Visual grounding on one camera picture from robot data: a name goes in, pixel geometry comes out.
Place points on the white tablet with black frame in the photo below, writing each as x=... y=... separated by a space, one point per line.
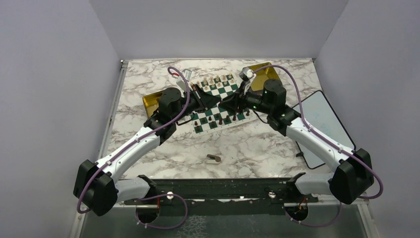
x=319 y=112

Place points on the empty gold tin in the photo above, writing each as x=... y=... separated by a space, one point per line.
x=261 y=77

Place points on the light wooden chess pieces row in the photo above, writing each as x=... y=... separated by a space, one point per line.
x=218 y=84

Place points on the gold tin with dark pieces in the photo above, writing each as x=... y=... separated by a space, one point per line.
x=150 y=102

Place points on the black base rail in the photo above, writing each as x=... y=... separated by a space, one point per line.
x=237 y=196

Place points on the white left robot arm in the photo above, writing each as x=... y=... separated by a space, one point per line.
x=96 y=185

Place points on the green white chess board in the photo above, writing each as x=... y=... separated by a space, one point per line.
x=222 y=115

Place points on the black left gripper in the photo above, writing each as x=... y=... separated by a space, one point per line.
x=208 y=100

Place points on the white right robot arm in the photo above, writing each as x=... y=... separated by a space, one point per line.
x=351 y=172

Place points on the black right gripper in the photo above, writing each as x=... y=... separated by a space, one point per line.
x=232 y=103

